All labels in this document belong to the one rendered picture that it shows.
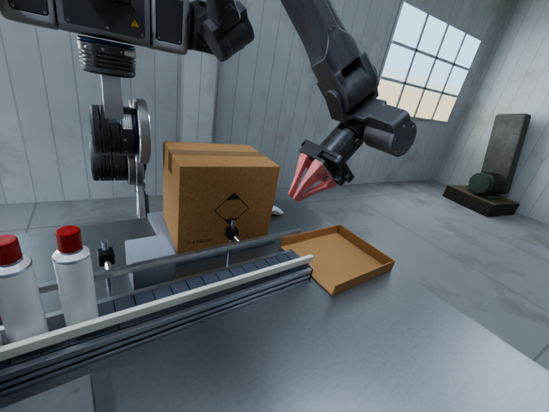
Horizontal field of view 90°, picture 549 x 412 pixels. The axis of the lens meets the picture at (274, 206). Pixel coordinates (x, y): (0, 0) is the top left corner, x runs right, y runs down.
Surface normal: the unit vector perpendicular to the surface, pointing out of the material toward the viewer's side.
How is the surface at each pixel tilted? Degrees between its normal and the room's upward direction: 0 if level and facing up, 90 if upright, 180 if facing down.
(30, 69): 90
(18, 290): 90
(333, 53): 75
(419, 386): 0
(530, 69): 90
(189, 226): 90
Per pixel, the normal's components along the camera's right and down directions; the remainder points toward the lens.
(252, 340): 0.17, -0.89
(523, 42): -0.85, 0.08
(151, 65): 0.50, 0.44
